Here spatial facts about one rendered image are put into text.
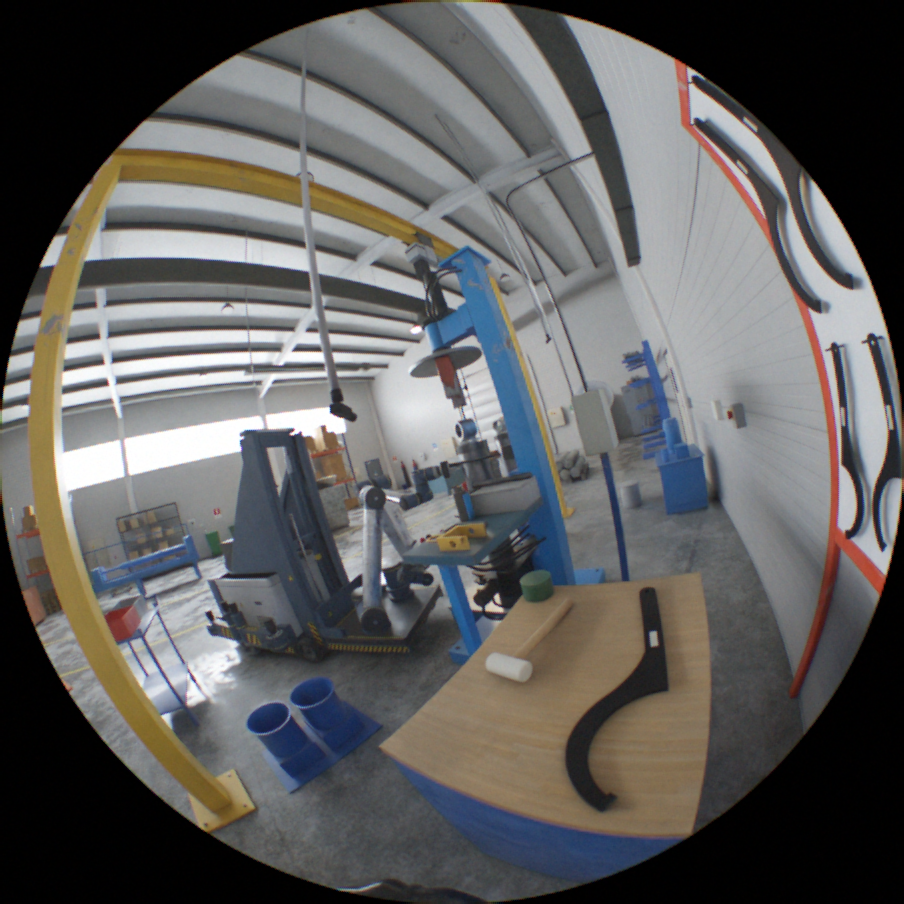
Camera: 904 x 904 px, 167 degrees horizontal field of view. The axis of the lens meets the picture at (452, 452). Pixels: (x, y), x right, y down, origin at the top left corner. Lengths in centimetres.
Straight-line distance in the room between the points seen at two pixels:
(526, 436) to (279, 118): 611
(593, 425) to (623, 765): 182
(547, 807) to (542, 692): 27
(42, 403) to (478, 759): 199
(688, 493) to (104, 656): 481
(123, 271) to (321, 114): 401
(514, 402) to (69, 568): 257
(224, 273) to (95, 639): 574
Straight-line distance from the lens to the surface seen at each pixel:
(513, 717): 68
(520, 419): 198
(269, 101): 620
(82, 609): 173
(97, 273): 635
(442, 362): 215
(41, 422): 183
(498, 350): 205
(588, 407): 203
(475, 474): 222
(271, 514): 265
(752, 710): 183
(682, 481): 389
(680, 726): 63
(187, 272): 626
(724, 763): 167
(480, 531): 137
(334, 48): 579
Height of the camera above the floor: 147
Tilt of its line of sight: 1 degrees down
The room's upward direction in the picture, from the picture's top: 16 degrees counter-clockwise
